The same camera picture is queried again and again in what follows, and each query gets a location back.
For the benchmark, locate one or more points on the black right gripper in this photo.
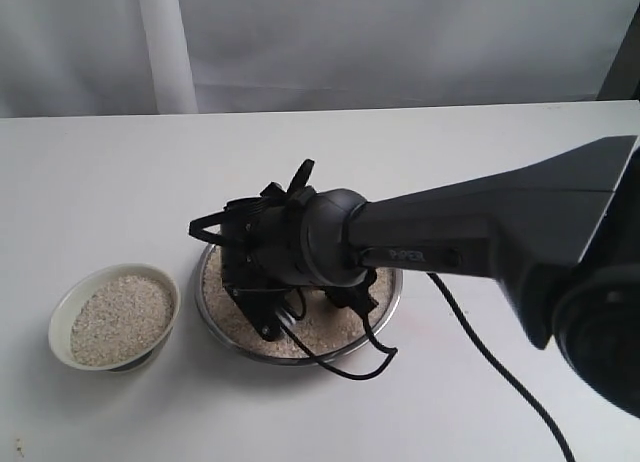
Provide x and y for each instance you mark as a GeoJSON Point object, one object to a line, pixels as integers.
{"type": "Point", "coordinates": [281, 248]}

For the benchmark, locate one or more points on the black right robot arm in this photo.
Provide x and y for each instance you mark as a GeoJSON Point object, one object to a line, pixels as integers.
{"type": "Point", "coordinates": [560, 237]}

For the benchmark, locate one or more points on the round steel rice tray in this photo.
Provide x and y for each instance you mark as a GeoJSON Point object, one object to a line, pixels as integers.
{"type": "Point", "coordinates": [331, 333]}

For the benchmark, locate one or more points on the white ceramic rice bowl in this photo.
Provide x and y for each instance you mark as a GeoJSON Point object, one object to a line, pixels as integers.
{"type": "Point", "coordinates": [114, 320]}

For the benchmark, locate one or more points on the white curtain backdrop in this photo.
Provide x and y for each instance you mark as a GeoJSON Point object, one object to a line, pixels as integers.
{"type": "Point", "coordinates": [134, 57]}

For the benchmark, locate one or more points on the dark clutter beside table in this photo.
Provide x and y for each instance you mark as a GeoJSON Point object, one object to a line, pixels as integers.
{"type": "Point", "coordinates": [617, 63]}

